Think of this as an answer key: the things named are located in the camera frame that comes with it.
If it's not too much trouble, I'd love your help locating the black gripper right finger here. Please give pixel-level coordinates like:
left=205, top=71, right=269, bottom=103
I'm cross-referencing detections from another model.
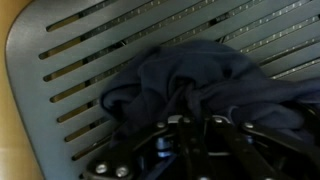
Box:
left=200, top=114, right=320, bottom=180

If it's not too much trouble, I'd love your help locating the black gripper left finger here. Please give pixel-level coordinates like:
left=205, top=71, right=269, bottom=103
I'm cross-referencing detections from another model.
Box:
left=82, top=114, right=209, bottom=180

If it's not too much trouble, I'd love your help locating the dark navy blue clothing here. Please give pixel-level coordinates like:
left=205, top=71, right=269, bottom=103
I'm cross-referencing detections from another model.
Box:
left=99, top=39, right=320, bottom=149

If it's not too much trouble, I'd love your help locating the grey slotted chair seat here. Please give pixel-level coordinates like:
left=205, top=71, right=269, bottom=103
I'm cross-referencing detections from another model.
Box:
left=4, top=0, right=320, bottom=180

